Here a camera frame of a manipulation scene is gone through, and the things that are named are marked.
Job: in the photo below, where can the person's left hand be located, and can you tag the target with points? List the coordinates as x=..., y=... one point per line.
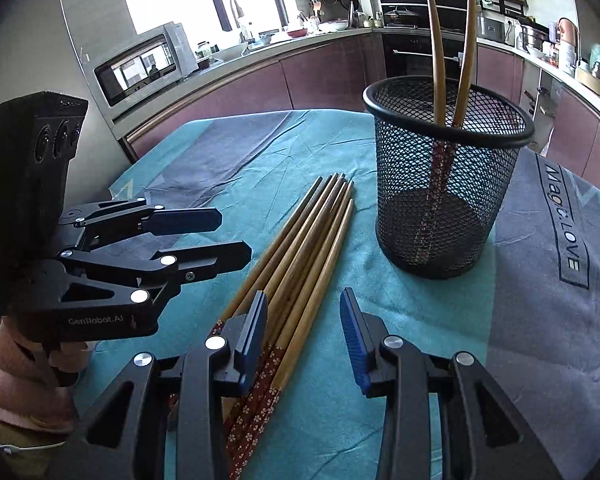
x=72, y=360

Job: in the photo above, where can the white bowl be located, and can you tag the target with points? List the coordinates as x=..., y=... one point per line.
x=230, y=51

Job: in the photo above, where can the silver microwave oven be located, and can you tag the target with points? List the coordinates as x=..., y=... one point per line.
x=130, y=72

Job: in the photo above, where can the person's olive clothing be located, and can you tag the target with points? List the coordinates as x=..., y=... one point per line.
x=10, y=460

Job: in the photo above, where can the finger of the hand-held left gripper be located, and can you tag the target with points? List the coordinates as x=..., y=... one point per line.
x=215, y=257
x=185, y=220

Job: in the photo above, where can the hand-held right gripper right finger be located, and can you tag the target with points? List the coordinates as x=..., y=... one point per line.
x=355, y=345

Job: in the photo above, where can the silver toaster oven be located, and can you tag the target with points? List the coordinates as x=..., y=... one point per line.
x=491, y=27

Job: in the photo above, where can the black mesh basket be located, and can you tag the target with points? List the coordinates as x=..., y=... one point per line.
x=410, y=185

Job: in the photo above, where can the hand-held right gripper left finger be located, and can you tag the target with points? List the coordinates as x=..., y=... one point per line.
x=252, y=340

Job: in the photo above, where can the black built-in oven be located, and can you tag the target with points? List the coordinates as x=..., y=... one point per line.
x=405, y=55

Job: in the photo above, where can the mauve kitchen base cabinets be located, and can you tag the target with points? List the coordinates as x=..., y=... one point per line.
x=310, y=75
x=580, y=125

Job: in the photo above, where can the bundle of wooden chopsticks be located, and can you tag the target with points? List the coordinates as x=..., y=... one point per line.
x=305, y=260

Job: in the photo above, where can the tan cardboard box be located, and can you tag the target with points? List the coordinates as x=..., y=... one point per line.
x=597, y=84

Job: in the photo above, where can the white bottle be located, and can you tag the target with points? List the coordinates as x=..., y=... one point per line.
x=250, y=32

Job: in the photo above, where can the pink kettle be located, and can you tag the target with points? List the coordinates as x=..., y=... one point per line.
x=566, y=40

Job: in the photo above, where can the black pot with lid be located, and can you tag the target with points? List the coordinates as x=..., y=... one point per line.
x=401, y=17

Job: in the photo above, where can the steel pot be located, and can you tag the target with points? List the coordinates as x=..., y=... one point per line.
x=533, y=37

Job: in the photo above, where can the grey tall cabinet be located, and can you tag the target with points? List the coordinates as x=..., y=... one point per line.
x=80, y=25

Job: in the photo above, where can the teal and grey tablecloth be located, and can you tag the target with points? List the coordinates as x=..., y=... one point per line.
x=280, y=160

